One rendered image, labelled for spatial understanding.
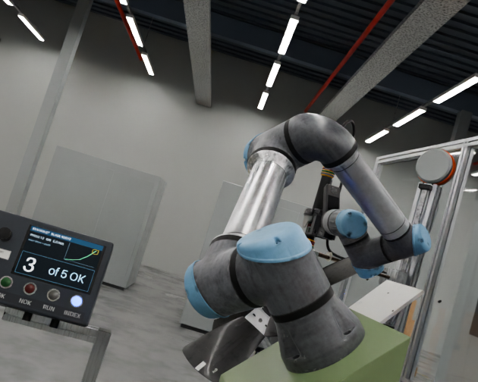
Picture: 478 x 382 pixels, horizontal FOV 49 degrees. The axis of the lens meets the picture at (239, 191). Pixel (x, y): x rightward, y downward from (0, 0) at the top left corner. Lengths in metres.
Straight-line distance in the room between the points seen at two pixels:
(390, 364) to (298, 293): 0.17
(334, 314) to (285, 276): 0.11
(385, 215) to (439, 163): 1.04
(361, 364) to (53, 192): 8.43
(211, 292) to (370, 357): 0.29
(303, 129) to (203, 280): 0.44
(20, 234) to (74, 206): 7.77
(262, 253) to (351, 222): 0.58
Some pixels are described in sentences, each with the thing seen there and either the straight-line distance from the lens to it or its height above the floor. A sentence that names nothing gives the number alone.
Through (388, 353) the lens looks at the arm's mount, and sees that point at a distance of 0.86.
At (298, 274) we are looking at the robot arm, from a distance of 0.87.
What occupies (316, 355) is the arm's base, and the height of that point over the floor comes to 1.20.
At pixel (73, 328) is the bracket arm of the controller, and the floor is 1.05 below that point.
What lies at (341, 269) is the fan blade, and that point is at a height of 1.35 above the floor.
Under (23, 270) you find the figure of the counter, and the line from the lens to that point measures 1.22.
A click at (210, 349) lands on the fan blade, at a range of 1.72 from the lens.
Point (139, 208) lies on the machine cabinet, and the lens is 8.79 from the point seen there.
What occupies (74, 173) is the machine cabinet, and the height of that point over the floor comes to 1.58.
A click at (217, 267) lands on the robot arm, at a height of 1.29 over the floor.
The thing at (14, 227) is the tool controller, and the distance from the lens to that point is 1.24.
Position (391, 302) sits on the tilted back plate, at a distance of 1.92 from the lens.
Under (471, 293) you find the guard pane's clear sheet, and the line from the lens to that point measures 2.17.
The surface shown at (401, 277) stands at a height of 1.39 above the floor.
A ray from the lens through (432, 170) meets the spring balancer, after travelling 2.35.
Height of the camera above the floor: 1.35
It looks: 5 degrees up
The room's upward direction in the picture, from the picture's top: 17 degrees clockwise
